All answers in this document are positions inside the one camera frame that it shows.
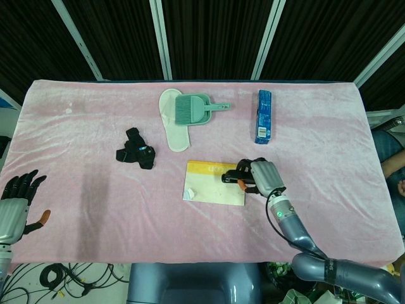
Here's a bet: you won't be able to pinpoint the pink plush table cloth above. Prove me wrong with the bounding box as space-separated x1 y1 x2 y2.
0 79 405 269

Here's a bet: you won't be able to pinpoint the black strap brace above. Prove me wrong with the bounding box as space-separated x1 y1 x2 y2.
115 127 158 170

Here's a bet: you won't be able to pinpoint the black stapler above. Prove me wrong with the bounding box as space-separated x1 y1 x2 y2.
221 169 254 185

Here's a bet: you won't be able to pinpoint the green hand brush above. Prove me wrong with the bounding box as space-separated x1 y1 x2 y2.
174 96 232 125

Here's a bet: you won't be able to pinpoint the green plastic dustpan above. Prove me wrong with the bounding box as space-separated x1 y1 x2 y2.
176 92 213 127

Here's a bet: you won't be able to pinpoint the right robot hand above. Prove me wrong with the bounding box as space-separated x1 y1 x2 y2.
235 157 287 197

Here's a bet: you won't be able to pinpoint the person in blue jeans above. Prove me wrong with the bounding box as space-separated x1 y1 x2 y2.
371 129 405 199

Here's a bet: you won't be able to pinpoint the white frame post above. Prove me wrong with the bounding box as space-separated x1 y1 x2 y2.
354 31 405 89
52 0 104 80
251 0 286 80
150 0 173 80

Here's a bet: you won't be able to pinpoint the tangled black floor cables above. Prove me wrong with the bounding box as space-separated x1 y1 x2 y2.
0 261 131 301

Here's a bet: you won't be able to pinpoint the blue cardboard box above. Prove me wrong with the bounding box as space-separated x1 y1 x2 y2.
254 89 275 145

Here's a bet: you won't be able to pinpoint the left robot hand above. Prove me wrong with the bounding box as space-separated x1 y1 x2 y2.
0 169 51 244

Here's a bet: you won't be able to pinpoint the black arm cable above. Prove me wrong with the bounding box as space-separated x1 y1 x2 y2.
265 189 328 261

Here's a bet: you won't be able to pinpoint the yellow Lexicon notepad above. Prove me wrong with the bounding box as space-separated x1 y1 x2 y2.
182 160 247 206

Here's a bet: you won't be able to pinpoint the blue-grey robot torso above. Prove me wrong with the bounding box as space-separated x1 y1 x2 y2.
128 262 263 304

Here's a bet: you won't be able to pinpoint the coiled black cable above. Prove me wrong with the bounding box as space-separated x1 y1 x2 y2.
40 264 70 288

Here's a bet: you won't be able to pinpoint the green white checked cloth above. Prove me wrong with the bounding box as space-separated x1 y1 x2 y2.
280 287 315 304

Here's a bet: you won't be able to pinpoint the white slipper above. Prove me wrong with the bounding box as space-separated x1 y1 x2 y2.
158 88 192 152

